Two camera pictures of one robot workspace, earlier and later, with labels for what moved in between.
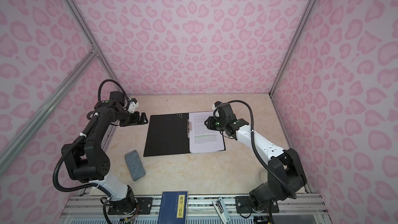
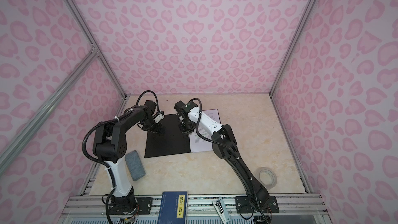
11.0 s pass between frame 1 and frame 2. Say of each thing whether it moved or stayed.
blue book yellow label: stayed
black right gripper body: moved
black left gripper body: moved
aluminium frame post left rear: stayed
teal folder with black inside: stayed
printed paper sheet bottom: stayed
